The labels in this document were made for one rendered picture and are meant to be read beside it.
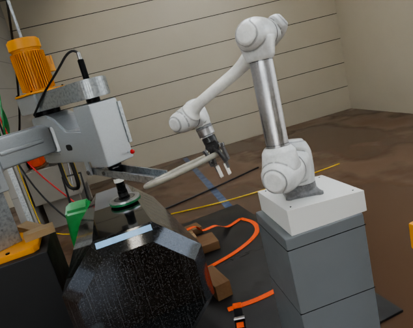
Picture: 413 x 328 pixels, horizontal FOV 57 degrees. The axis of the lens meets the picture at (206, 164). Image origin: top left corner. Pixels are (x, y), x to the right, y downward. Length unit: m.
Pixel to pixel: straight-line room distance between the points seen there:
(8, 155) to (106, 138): 0.74
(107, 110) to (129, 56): 4.95
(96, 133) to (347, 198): 1.54
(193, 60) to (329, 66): 2.89
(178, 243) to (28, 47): 1.79
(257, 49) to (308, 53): 6.77
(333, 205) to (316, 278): 0.36
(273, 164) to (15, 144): 1.92
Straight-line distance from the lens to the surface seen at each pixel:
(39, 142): 3.02
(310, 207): 1.77
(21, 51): 3.13
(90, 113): 2.49
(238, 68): 1.87
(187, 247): 2.28
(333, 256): 1.91
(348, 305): 2.08
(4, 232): 2.93
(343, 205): 1.86
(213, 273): 2.97
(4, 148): 2.92
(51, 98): 2.84
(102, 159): 2.54
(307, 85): 8.34
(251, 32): 1.58
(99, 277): 2.23
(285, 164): 1.63
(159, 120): 7.49
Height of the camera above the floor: 1.61
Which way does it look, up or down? 14 degrees down
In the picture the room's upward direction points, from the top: 14 degrees counter-clockwise
